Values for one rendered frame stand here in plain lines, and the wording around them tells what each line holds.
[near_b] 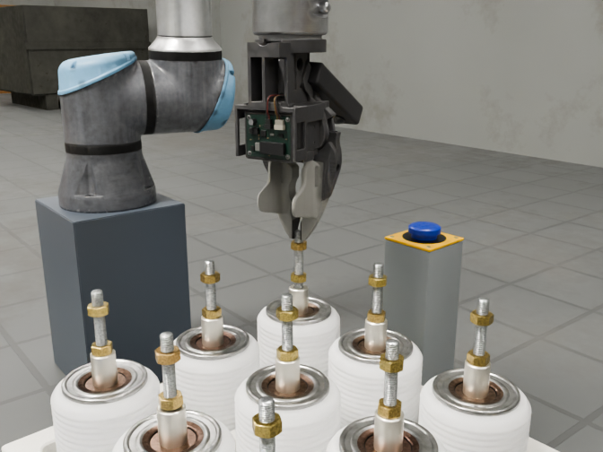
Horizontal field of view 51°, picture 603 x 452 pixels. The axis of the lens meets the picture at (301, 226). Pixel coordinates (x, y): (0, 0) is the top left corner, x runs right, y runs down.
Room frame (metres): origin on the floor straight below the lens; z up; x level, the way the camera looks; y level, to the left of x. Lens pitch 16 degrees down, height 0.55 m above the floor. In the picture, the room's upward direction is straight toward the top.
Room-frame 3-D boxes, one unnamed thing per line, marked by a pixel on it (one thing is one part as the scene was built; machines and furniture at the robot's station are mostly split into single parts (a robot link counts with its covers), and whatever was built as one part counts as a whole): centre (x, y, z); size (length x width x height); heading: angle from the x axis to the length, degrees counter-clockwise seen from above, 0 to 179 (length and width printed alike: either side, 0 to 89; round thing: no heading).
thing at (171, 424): (0.43, 0.10, 0.26); 0.02 x 0.02 x 0.03
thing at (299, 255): (0.68, 0.00, 0.31); 0.01 x 0.01 x 0.08
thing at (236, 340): (0.60, 0.09, 0.25); 0.08 x 0.08 x 0.01
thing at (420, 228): (0.76, -0.15, 0.32); 0.04 x 0.04 x 0.02
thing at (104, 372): (0.52, 0.18, 0.26); 0.02 x 0.02 x 0.03
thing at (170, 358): (0.43, 0.10, 0.32); 0.02 x 0.02 x 0.01; 83
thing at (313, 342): (0.68, 0.00, 0.16); 0.10 x 0.10 x 0.18
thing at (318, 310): (0.68, 0.00, 0.25); 0.08 x 0.08 x 0.01
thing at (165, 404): (0.43, 0.10, 0.29); 0.02 x 0.02 x 0.01; 83
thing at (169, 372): (0.43, 0.10, 0.30); 0.01 x 0.01 x 0.08
